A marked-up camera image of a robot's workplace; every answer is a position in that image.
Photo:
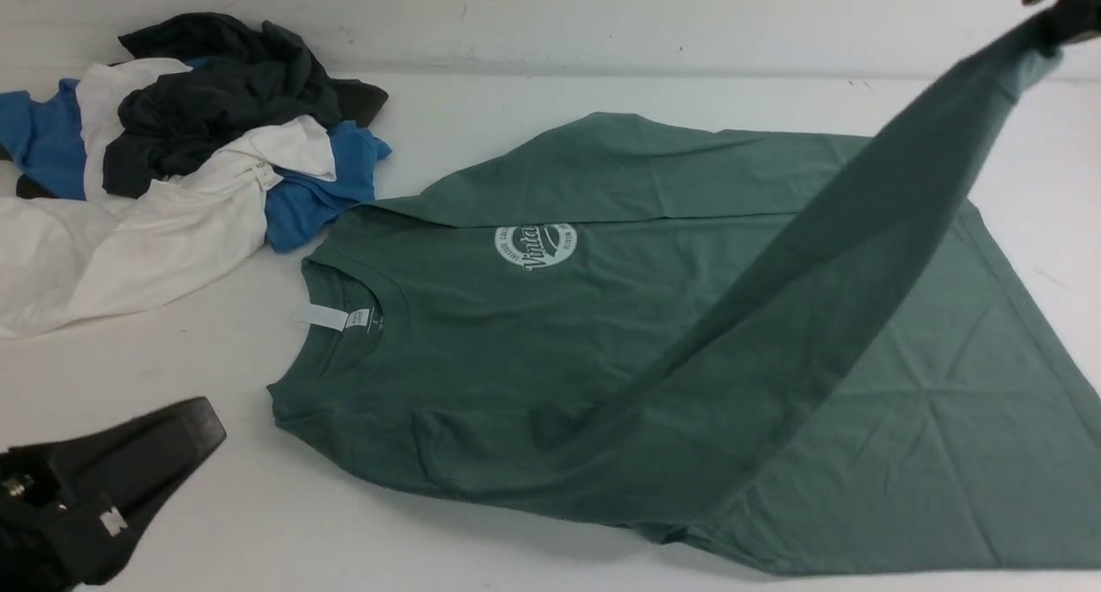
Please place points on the dark grey crumpled garment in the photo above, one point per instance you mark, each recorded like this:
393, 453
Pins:
236, 79

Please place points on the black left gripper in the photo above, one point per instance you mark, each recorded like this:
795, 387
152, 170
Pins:
74, 511

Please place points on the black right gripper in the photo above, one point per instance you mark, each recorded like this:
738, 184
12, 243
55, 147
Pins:
1068, 22

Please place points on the green long-sleeve shirt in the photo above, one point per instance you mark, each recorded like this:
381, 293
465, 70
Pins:
801, 352

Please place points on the white crumpled shirt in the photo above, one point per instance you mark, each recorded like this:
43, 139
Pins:
67, 260

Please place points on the blue crumpled shirt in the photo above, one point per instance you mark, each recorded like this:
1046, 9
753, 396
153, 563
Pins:
45, 139

